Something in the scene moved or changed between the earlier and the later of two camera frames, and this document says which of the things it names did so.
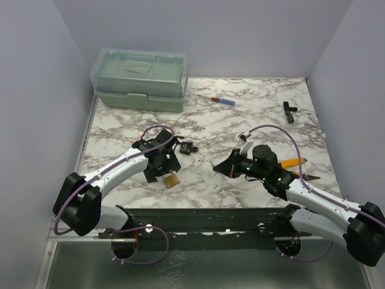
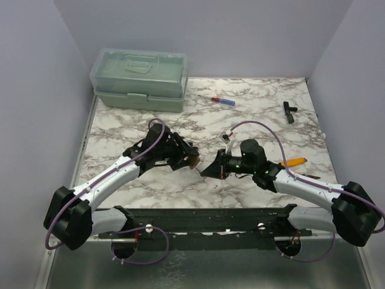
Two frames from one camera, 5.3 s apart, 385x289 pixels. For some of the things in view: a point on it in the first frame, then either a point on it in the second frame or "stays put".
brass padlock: [171, 180] to [193, 161]
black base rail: [202, 229] stays put
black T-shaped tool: [287, 109] stays put
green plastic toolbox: [139, 80] stays put
